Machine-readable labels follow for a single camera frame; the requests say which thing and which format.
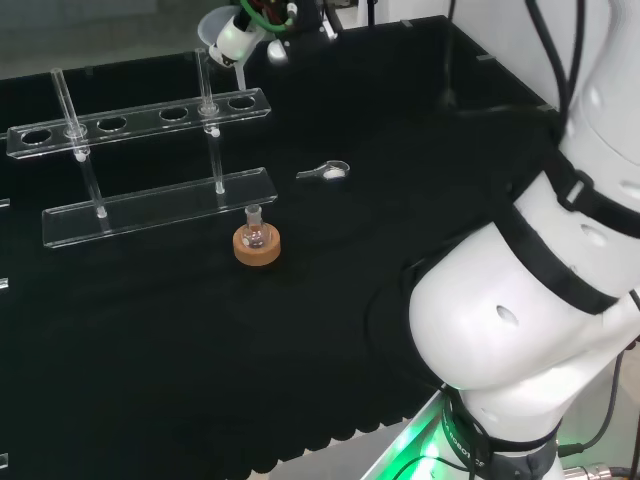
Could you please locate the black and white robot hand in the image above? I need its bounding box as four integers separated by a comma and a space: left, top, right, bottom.
207, 0, 341, 69

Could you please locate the translucent white plastic funnel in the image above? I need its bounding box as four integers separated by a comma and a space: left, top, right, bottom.
198, 5, 250, 93

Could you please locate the glass weighing funnel with powder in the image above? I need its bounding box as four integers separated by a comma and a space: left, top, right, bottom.
295, 159, 350, 182

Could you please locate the small glass round-bottom flask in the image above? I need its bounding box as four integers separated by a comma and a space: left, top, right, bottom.
241, 204, 272, 250

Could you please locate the black bench cloth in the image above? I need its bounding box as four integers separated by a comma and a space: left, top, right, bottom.
0, 14, 564, 480

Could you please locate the cork ring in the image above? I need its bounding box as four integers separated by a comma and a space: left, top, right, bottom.
232, 224, 282, 269

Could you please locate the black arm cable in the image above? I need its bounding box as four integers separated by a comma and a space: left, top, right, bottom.
523, 0, 587, 109

